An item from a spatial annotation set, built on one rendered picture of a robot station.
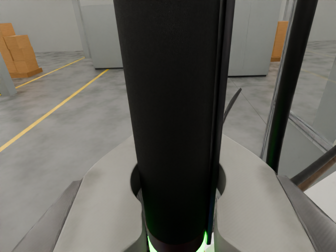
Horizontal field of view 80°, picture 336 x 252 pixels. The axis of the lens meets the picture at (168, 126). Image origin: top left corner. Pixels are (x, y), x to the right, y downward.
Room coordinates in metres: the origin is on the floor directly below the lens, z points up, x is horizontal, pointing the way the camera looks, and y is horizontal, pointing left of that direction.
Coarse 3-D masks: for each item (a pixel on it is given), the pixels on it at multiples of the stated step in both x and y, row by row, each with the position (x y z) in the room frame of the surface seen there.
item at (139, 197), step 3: (138, 192) 0.41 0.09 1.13; (141, 192) 0.38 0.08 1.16; (138, 195) 0.40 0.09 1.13; (141, 195) 0.37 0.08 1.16; (138, 198) 0.39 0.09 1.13; (141, 198) 0.36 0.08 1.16; (141, 201) 0.36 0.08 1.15; (141, 204) 0.36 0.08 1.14; (144, 213) 0.32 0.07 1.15; (144, 216) 0.32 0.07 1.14; (144, 219) 0.31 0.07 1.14; (144, 222) 0.32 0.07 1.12
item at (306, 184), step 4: (332, 160) 0.21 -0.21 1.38; (328, 164) 0.20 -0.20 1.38; (332, 164) 0.20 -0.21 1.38; (320, 168) 0.19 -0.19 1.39; (324, 168) 0.19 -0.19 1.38; (328, 168) 0.20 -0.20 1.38; (316, 172) 0.18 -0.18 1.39; (320, 172) 0.19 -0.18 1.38; (324, 172) 0.19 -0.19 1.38; (312, 176) 0.18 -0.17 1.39; (316, 176) 0.18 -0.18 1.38; (308, 180) 0.17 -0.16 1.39; (312, 180) 0.17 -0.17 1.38; (300, 184) 0.17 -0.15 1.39; (304, 184) 0.17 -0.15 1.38; (308, 184) 0.17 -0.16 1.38; (300, 188) 0.16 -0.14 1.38; (304, 188) 0.16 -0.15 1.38
